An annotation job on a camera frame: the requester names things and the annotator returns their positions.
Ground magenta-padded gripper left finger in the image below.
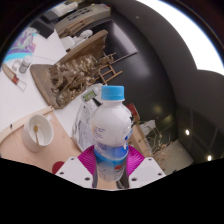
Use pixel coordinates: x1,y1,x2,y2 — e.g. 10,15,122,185
54,145,100,189

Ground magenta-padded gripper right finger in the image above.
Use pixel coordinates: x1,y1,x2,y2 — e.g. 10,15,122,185
123,145,167,190

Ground blue-capped plastic water bottle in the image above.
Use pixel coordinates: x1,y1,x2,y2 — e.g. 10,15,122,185
90,85,134,184

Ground brown cardboard box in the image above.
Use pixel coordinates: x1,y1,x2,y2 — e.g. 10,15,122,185
133,119,154,158

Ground crumpled newspaper sheet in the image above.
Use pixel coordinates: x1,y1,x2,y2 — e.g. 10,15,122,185
70,99,101,152

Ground red box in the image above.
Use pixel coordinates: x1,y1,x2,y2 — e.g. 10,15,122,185
125,103,141,123

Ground recessed ceiling spotlights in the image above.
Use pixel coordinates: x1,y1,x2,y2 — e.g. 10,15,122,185
184,128,214,163

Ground white ceramic cup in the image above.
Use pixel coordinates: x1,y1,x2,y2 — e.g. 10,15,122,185
21,113,55,153

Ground spray bottle with green label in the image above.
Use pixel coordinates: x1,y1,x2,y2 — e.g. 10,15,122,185
80,83,104,107

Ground brown carved sculpture on board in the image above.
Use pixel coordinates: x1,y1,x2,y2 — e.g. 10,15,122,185
29,29,116,110

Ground small wooden easel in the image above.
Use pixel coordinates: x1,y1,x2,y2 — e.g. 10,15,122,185
96,51,123,85

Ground wooden ruler with red mark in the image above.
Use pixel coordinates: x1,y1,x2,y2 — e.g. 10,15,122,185
1,62,28,92

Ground small glass jar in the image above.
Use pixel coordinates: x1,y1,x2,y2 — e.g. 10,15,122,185
18,54,33,74

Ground white chair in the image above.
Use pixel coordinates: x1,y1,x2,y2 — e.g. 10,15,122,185
60,35,76,51

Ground white plaster bust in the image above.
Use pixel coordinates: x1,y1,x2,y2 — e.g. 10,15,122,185
74,29,94,44

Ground tall wooden easel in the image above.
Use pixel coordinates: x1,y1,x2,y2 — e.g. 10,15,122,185
58,18,91,38

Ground long ceiling light strip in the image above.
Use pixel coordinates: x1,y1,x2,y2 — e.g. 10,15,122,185
136,0,224,76

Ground beige cabinet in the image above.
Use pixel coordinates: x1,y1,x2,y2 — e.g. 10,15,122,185
54,3,112,34

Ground black flat box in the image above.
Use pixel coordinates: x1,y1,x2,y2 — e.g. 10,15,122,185
41,11,61,24

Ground dark wall screen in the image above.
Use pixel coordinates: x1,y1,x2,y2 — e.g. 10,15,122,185
99,19,139,64

